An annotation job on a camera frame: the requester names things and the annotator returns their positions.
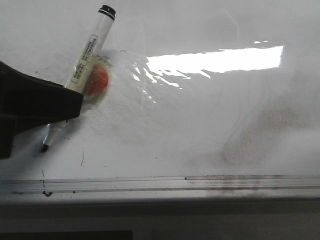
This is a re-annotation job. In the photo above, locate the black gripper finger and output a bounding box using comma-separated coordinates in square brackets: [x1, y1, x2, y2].
[0, 62, 84, 159]

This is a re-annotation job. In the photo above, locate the white black whiteboard marker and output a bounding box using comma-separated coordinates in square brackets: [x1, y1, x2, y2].
[41, 4, 117, 154]

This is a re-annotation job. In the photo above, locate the white whiteboard with aluminium frame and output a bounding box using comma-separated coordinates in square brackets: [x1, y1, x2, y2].
[0, 0, 320, 206]

